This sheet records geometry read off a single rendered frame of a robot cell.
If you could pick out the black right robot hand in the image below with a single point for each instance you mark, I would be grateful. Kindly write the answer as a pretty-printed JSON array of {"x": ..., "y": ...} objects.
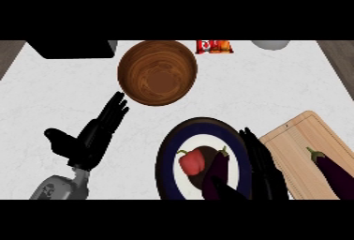
[{"x": 262, "y": 168}]

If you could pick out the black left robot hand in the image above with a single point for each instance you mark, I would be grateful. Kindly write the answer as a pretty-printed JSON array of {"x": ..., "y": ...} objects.
[{"x": 94, "y": 137}]

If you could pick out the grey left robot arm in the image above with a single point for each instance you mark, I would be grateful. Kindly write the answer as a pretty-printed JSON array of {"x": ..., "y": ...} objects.
[{"x": 62, "y": 187}]

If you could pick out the red bell pepper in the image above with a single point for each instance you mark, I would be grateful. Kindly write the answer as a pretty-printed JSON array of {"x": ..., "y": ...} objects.
[{"x": 191, "y": 162}]

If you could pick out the blue rimmed white plate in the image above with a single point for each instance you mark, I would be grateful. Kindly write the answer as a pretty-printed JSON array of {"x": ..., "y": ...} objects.
[{"x": 184, "y": 146}]

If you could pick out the brown wooden bowl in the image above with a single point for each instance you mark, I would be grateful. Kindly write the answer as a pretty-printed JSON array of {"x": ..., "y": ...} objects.
[{"x": 157, "y": 72}]

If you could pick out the dark purple eggplant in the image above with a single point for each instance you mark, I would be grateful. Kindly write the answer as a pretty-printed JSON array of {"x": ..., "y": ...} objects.
[
  {"x": 216, "y": 170},
  {"x": 331, "y": 173}
]

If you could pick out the pale wooden cutting board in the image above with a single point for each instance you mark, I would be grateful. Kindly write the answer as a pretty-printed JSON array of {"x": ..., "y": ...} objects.
[{"x": 300, "y": 146}]

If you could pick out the black appliance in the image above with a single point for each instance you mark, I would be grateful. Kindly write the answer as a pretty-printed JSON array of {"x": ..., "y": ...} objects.
[{"x": 73, "y": 48}]

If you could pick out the red and orange packet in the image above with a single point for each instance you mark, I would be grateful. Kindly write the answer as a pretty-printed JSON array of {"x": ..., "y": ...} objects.
[{"x": 212, "y": 47}]

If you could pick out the pale grey round object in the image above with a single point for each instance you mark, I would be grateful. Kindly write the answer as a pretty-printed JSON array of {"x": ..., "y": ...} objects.
[{"x": 269, "y": 44}]

